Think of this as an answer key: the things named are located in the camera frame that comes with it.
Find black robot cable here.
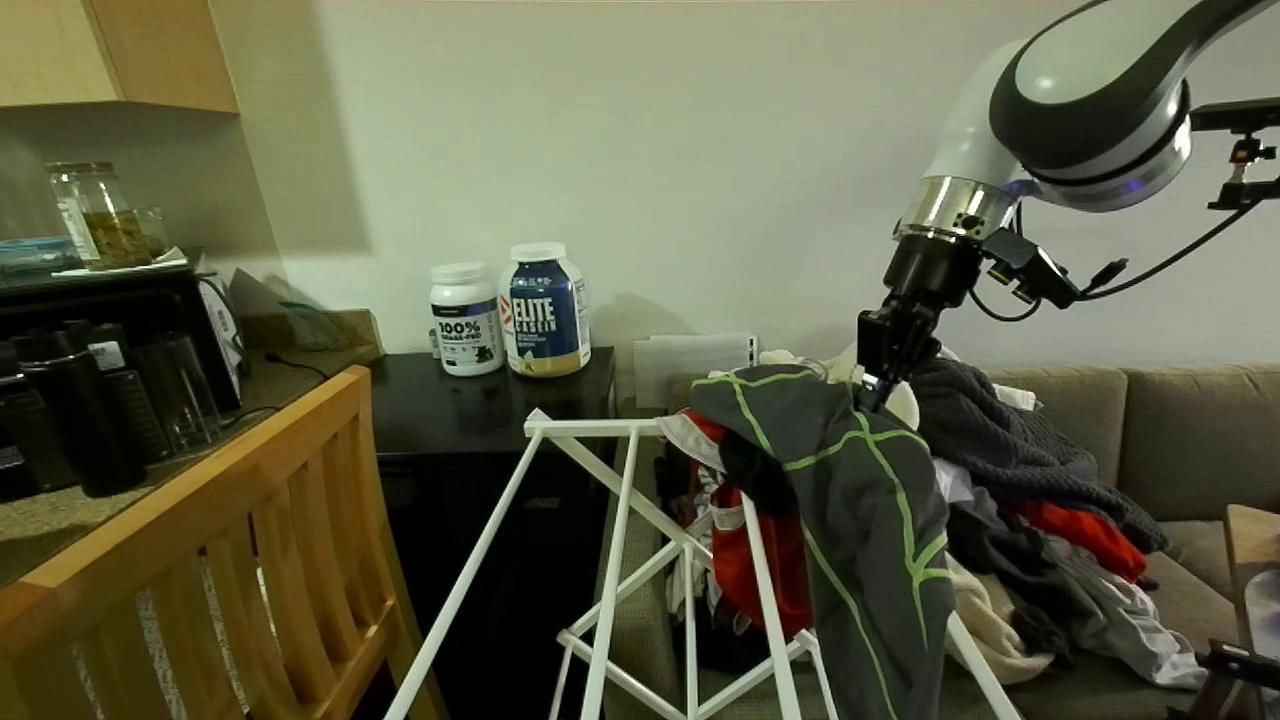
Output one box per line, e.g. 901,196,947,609
962,196,1263,328

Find black microwave oven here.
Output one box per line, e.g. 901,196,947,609
0,263,251,503

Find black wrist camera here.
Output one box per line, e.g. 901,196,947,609
978,226,1081,313

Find wooden slatted chair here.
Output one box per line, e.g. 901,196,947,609
0,360,444,720

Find white protein tub black label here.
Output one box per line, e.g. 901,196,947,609
423,260,507,381

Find cream white cloth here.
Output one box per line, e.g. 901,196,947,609
930,454,1055,687

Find small red cloth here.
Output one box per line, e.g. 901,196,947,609
1015,497,1153,583

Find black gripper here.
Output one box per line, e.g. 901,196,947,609
856,235,992,410

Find wooden wall cabinet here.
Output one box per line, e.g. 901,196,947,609
0,0,238,114

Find white wire drying rack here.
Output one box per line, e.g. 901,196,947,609
379,404,1023,720

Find black garment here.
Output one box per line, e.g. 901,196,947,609
716,422,804,514

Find dark olive bag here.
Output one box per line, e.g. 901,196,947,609
226,267,384,377

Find blue label protein tub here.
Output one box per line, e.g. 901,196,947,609
499,241,595,381

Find blue tray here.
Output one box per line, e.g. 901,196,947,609
0,235,85,279

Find tan cardboard box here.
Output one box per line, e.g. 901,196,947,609
1219,500,1280,671

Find black side table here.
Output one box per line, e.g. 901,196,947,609
367,347,633,720

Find glass jar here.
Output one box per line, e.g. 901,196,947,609
49,157,152,267

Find black purple object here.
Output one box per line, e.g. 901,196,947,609
1191,635,1280,720

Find dark grey fleece garment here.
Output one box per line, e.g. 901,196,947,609
913,350,1172,554

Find grey white garment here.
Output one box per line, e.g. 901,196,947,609
1035,530,1212,693

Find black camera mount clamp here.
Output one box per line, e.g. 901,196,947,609
1188,97,1280,213

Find red white-trimmed shorts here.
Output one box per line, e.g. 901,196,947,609
665,404,816,635

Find grey green-striped cycling shorts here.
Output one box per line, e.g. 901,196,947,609
688,360,956,720

